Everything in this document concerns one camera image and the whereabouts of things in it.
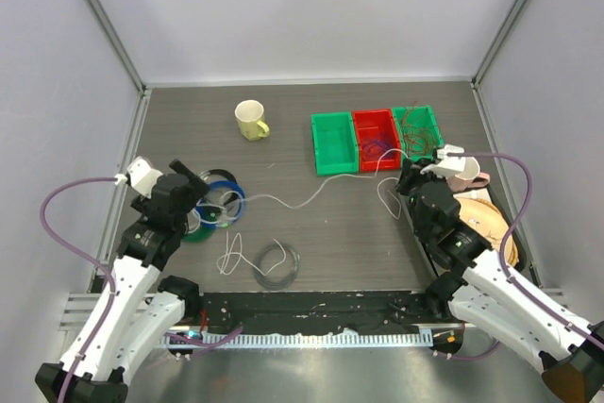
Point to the red plastic bin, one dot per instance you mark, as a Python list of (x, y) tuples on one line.
[(378, 140)]

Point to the dark grey tray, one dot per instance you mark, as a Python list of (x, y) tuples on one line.
[(519, 242)]

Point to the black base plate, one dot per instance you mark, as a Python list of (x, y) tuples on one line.
[(321, 313)]

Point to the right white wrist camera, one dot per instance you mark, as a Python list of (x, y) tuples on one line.
[(449, 161)]

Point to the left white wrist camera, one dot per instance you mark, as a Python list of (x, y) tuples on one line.
[(140, 175)]

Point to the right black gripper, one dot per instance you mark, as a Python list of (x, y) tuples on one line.
[(411, 173)]

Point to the pink ceramic mug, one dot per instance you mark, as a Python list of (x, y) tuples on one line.
[(470, 178)]

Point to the yellow ceramic mug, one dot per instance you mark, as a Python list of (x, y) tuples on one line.
[(250, 117)]

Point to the white square plate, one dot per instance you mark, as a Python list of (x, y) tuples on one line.
[(476, 194)]

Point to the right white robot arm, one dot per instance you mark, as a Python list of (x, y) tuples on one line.
[(479, 287)]

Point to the left green plastic bin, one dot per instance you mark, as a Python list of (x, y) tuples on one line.
[(335, 144)]

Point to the green plastic bin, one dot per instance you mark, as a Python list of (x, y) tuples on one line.
[(335, 144), (418, 131)]

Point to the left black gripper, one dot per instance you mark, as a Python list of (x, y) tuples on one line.
[(197, 189)]

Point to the bird pattern plate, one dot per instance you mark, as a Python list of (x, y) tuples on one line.
[(485, 219)]

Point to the white slotted cable duct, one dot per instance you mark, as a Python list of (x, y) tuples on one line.
[(346, 339)]

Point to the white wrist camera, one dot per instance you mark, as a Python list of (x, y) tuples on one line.
[(449, 161), (140, 175)]

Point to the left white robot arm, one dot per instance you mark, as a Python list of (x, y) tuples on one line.
[(136, 307)]

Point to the right green plastic bin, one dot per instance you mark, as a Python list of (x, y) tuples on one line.
[(418, 131)]

